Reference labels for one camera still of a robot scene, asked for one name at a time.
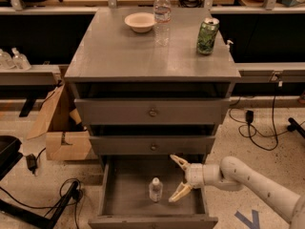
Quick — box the white bowl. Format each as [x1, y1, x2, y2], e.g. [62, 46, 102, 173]
[125, 12, 154, 33]

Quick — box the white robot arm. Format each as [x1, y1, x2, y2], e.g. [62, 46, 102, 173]
[169, 155, 305, 229]

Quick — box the black power adapter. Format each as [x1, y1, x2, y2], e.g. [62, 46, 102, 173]
[245, 111, 254, 124]
[26, 154, 37, 173]

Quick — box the grey middle drawer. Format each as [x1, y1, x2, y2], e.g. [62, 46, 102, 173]
[90, 135, 215, 155]

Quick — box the left sanitizer pump bottle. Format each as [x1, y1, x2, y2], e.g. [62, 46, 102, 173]
[0, 49, 15, 70]

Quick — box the black power adapter left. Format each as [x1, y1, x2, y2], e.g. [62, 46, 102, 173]
[26, 154, 37, 173]

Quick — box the grey top drawer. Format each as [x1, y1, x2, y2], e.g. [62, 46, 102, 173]
[75, 99, 229, 125]

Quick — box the black metal stand leg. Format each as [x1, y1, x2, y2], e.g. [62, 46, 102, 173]
[0, 178, 83, 229]

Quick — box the black chair base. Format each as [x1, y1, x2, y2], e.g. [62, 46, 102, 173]
[0, 135, 23, 180]

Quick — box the grey drawer cabinet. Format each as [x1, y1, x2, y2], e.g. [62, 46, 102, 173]
[65, 8, 240, 164]

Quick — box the green soda can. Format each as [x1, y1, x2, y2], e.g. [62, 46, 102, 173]
[196, 18, 219, 55]

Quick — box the right sanitizer pump bottle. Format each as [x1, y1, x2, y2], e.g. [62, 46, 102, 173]
[11, 48, 31, 71]

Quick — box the open cardboard box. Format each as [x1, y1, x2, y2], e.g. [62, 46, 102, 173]
[27, 85, 97, 160]

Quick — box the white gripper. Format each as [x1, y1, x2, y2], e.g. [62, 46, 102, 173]
[169, 155, 204, 202]

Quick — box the small white pump bottle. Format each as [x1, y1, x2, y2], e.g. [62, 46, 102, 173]
[226, 39, 234, 52]

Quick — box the sanitizer pump bottle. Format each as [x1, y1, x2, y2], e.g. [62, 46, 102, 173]
[0, 49, 15, 70]
[11, 48, 31, 71]

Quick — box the grey open bottom drawer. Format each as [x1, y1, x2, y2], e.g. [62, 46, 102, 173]
[89, 156, 218, 229]

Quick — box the small clear plastic bottle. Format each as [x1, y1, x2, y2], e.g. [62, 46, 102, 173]
[149, 177, 163, 202]

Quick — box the black power adapter right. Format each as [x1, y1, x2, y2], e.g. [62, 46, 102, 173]
[245, 111, 254, 124]

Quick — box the tall clear water bottle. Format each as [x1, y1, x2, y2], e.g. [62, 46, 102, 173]
[153, 0, 172, 46]

